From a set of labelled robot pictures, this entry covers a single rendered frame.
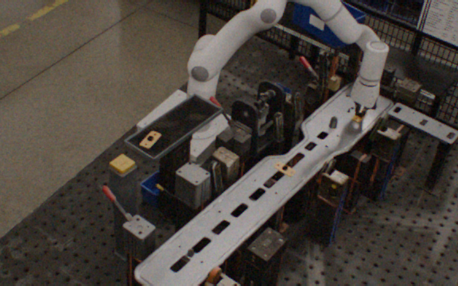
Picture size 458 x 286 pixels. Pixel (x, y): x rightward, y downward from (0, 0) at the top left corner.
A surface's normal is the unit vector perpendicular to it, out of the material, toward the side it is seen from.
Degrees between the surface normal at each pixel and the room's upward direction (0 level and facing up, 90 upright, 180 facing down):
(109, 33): 0
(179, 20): 0
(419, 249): 0
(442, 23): 90
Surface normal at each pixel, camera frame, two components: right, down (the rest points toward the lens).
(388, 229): 0.07, -0.75
